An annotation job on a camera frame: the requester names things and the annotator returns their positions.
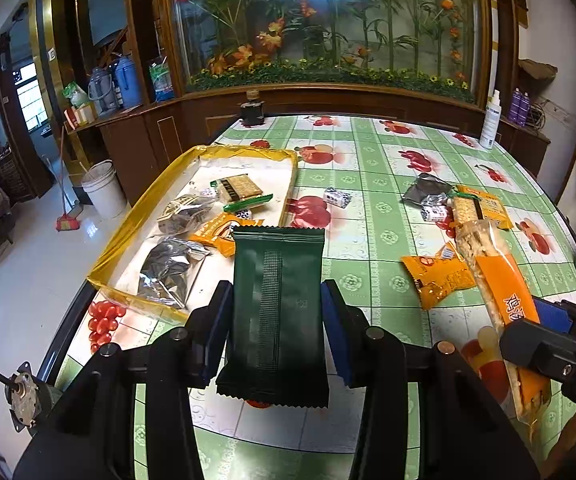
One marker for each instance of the silver sunflower seed packet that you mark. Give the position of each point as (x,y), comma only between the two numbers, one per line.
(168,270)

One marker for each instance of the red broom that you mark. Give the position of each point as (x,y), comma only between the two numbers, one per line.
(68,221)

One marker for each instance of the green blue plastic bag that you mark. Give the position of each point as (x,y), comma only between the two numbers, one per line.
(160,77)

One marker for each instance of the glass cabinet with artificial flowers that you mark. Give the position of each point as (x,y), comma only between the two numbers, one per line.
(318,20)

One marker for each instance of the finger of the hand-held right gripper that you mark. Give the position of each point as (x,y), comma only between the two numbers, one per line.
(543,345)
(550,312)

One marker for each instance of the white plastic bucket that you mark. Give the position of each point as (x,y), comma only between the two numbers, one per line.
(103,187)

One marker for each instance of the fruit print green tablecloth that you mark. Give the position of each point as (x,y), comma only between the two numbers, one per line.
(393,240)

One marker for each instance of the green white bag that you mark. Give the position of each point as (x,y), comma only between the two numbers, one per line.
(75,92)

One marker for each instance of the silver gear motor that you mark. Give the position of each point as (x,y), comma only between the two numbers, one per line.
(23,395)

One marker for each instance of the bright window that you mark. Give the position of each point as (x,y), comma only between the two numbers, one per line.
(30,95)

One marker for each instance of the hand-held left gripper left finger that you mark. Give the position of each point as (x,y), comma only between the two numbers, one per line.
(220,330)

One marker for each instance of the green wrapper cracker pack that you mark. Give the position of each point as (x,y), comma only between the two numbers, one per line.
(240,190)

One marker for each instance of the dark green snack packet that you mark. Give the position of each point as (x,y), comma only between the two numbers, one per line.
(275,310)

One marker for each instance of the yellow cracker pack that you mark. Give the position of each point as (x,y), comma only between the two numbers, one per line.
(488,210)

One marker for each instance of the clear sunflower seed packet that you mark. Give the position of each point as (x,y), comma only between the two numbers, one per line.
(183,210)

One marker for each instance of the purple bottle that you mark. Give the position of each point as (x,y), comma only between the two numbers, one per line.
(516,105)
(524,107)

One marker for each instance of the dark silver foil packet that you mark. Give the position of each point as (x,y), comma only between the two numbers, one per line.
(425,191)

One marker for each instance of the red white box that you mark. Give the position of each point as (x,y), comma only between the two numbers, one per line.
(80,114)

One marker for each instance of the white foam tray yellow tape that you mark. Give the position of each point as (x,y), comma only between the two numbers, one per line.
(238,162)

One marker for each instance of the grey thermos jug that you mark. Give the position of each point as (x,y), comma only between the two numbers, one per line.
(100,90)

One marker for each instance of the large orange label cracker pack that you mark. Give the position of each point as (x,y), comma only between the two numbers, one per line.
(498,280)

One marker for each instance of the brown wall shelf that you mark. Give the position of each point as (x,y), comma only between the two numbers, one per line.
(538,67)

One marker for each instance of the dark jar with cork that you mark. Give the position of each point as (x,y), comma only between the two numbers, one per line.
(252,110)

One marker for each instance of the blue thermos jug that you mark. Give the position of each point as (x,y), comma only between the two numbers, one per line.
(125,80)

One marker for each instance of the brown wooden cabinet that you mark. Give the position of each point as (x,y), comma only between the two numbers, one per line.
(168,130)

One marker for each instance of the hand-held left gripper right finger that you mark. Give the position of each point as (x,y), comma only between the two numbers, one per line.
(335,330)

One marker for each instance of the white spray bottle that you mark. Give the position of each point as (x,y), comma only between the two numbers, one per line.
(489,120)

